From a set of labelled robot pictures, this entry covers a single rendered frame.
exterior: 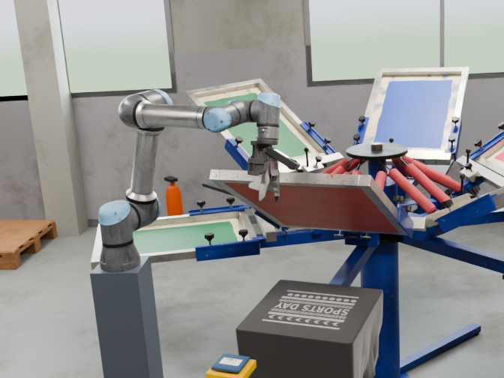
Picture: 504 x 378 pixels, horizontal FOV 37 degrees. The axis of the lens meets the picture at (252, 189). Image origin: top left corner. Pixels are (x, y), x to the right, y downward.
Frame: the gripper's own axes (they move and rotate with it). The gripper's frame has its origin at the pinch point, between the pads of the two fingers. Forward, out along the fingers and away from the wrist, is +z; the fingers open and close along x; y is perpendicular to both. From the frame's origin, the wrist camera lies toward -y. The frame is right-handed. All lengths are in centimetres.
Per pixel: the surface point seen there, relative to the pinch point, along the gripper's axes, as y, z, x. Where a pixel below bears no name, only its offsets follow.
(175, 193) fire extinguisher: 222, 3, -346
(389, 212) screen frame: -28, 3, -50
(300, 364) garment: -3, 58, -30
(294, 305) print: 8, 41, -51
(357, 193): -22.6, -4.2, -23.5
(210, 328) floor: 122, 89, -218
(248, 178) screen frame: 14.1, -7.5, -14.2
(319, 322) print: -6, 44, -40
